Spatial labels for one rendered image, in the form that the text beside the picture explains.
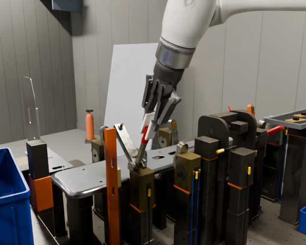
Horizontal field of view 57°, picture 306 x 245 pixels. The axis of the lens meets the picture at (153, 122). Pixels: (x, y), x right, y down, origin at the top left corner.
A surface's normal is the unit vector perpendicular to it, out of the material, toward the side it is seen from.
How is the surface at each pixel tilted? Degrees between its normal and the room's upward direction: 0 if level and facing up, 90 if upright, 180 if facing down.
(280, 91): 90
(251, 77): 90
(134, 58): 79
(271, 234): 0
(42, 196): 90
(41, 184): 90
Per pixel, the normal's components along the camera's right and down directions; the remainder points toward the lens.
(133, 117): -0.67, -0.03
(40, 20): 0.73, 0.15
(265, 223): 0.00, -0.97
